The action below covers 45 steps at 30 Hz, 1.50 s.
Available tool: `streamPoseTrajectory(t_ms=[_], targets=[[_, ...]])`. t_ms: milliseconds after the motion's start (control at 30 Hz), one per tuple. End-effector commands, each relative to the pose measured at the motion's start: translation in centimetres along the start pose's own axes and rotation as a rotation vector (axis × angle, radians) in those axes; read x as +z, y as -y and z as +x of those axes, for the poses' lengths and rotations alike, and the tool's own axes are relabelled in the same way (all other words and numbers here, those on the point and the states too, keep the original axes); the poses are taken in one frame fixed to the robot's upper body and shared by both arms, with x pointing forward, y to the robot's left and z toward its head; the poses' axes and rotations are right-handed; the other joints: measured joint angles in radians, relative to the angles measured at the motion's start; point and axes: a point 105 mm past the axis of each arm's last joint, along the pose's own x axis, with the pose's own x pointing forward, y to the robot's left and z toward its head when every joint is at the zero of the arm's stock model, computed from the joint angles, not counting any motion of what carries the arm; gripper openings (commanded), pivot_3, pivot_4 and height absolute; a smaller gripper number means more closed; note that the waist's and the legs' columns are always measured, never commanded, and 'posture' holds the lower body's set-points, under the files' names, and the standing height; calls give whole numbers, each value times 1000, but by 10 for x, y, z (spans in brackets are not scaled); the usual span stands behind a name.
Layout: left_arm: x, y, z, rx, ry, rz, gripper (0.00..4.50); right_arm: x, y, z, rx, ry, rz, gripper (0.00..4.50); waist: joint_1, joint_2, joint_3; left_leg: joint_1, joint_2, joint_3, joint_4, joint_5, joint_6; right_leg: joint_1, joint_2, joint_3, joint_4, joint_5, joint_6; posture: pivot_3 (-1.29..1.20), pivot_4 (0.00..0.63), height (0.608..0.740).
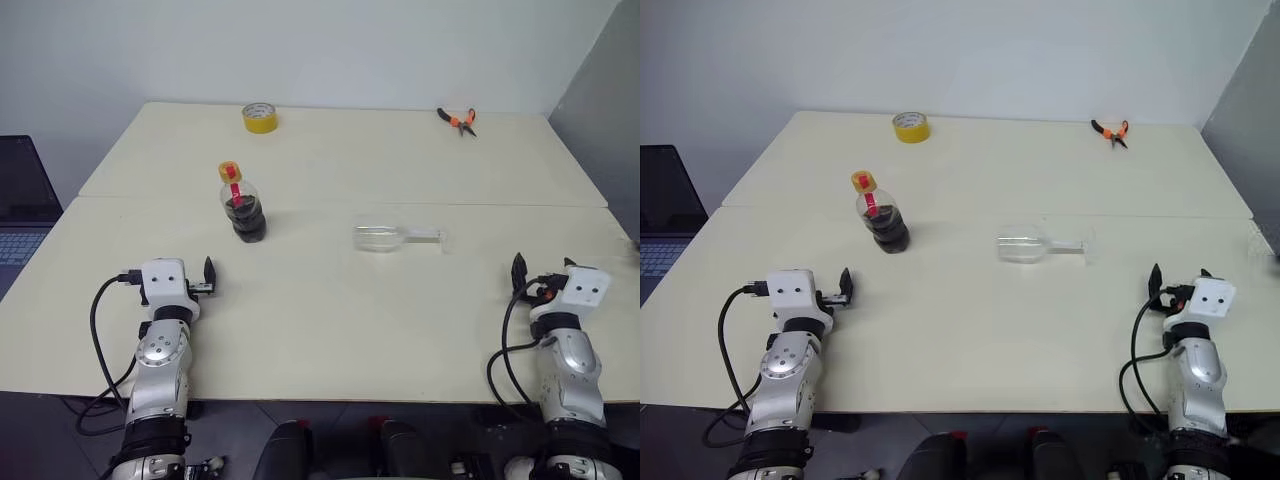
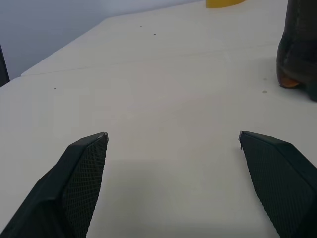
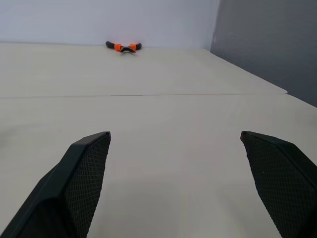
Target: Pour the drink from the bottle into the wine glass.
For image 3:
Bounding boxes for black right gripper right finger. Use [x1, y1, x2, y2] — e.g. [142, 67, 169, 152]
[240, 131, 317, 238]

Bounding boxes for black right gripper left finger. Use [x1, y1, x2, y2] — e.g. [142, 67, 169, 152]
[0, 131, 111, 238]

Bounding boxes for orange and black pliers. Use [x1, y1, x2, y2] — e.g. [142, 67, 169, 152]
[105, 41, 143, 55]

